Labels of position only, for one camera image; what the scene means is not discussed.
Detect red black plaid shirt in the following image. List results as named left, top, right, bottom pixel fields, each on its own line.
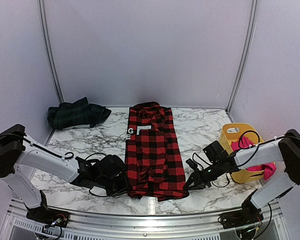
left=125, top=102, right=189, bottom=202

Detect yellow laundry basket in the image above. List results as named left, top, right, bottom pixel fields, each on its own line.
left=219, top=123, right=277, bottom=184

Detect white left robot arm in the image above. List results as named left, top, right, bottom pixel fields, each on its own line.
left=0, top=124, right=129, bottom=223

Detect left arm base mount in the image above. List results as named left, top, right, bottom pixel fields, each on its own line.
left=26, top=206, right=70, bottom=228

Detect dark green plaid garment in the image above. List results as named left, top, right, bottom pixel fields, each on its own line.
left=47, top=97, right=112, bottom=130

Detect right corner wall post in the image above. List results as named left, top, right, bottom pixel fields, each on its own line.
left=226, top=0, right=259, bottom=115

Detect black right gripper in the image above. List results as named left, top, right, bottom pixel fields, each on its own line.
left=183, top=160, right=223, bottom=191

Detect pink garment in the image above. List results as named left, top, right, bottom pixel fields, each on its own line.
left=230, top=136, right=277, bottom=184

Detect corner wall post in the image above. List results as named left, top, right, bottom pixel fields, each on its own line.
left=37, top=0, right=64, bottom=103
left=226, top=0, right=259, bottom=115

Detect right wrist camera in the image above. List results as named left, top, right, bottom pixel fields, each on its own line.
left=186, top=159, right=199, bottom=172

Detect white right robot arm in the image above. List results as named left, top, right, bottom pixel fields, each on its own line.
left=184, top=129, right=300, bottom=224

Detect aluminium front rail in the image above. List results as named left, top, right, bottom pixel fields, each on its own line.
left=0, top=198, right=290, bottom=240

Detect left corner wall post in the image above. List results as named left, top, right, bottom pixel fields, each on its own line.
left=37, top=0, right=64, bottom=103

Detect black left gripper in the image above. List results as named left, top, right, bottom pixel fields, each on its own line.
left=96, top=172, right=133, bottom=198

